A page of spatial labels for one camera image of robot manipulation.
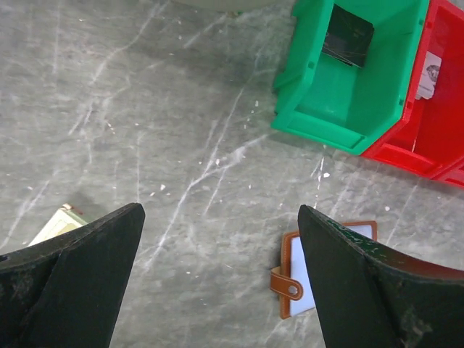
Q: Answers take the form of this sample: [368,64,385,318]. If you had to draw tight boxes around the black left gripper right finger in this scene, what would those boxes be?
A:
[298,205,463,347]

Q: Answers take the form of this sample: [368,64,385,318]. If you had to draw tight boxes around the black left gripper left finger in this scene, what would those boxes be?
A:
[1,203,145,347]

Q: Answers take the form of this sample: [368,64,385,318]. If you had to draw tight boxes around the brown leather card holder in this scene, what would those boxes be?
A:
[270,212,385,331]

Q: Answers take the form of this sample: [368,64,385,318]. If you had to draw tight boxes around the black VIP card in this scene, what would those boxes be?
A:
[322,4,374,68]

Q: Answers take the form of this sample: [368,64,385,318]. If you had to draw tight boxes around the silver white card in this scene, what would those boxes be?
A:
[415,51,442,100]

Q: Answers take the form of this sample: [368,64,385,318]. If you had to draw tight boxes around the white cardboard box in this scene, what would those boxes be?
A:
[28,204,88,247]

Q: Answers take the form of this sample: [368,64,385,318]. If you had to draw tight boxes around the red right plastic bin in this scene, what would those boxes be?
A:
[434,165,464,189]

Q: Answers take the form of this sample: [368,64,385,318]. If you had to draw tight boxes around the red plastic bin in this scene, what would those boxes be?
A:
[362,1,463,180]
[434,165,464,189]

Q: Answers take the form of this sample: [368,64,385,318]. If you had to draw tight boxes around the red middle plastic bin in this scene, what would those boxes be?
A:
[362,1,463,180]

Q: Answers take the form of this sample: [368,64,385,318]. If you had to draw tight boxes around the green plastic bin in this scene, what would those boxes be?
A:
[272,1,428,155]

